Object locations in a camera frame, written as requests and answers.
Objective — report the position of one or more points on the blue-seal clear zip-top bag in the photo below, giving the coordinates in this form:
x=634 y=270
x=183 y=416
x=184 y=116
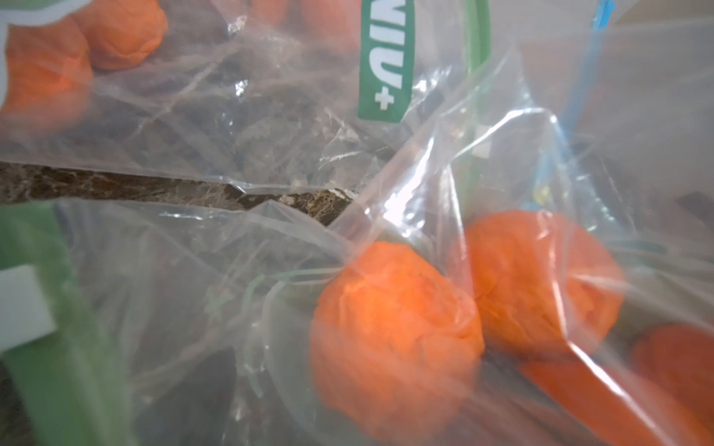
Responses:
x=638 y=90

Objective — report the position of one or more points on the orange toy mandarin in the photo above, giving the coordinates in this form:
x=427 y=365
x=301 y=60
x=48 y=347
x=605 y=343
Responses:
x=543 y=284
x=395 y=346
x=679 y=358
x=621 y=408

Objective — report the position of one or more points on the green-seal clear zip-top bag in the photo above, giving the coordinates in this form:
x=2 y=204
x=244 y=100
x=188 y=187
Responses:
x=262 y=95

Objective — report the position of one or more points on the orange mandarin in back bag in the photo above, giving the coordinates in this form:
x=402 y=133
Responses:
x=121 y=33
x=50 y=77

